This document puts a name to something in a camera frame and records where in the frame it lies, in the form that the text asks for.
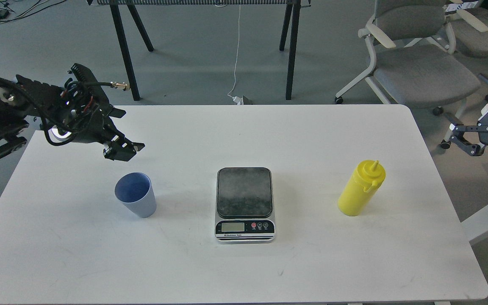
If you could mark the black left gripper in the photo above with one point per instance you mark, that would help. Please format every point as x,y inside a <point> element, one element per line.
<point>80,111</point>

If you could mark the blue ribbed plastic cup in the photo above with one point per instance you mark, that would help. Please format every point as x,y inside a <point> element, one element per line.
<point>135,192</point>

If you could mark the yellow squeeze bottle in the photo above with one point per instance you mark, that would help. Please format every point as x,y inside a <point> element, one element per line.
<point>364,182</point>

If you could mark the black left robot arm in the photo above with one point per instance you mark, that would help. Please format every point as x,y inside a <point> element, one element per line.
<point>16,115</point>

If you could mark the digital kitchen scale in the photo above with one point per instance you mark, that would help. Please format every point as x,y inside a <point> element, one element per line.
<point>244,211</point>

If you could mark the grey office chair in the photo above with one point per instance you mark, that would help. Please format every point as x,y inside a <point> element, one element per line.
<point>469,20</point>
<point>410,45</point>

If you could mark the black metal table frame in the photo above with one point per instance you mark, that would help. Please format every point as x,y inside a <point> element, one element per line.
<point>226,27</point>

